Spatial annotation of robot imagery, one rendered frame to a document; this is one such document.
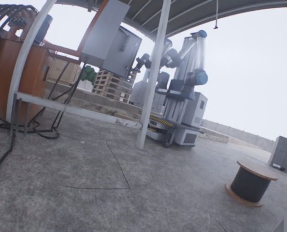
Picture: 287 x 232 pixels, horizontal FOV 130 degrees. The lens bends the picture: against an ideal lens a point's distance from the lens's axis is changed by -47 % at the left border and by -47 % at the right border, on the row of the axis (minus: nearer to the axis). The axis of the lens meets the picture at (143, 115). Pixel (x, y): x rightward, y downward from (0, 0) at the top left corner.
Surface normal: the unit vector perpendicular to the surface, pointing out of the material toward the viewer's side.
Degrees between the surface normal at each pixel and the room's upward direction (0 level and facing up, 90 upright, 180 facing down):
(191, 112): 90
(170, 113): 90
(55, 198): 0
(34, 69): 90
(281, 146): 90
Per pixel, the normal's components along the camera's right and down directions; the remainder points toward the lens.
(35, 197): 0.30, -0.95
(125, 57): 0.62, 0.25
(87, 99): 0.45, 0.21
